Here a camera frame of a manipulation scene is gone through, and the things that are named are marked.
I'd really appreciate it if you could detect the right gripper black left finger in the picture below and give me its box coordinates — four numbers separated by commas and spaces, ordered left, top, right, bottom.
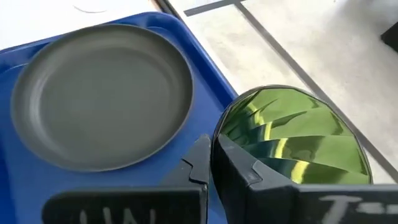
42, 134, 212, 224

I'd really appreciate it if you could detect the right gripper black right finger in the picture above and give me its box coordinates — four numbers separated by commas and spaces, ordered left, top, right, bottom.
213, 134, 398, 224

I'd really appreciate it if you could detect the green faceted plastic cup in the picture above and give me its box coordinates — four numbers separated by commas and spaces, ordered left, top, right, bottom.
210, 84, 373, 187

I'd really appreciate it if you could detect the grey round plate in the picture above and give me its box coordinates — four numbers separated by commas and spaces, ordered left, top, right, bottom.
10, 23, 194, 172

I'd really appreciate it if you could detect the blue plastic tray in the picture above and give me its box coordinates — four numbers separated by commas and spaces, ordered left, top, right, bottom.
0, 11, 239, 224

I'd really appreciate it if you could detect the black table edge frame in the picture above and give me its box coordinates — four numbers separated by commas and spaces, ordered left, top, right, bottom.
154, 0, 183, 20

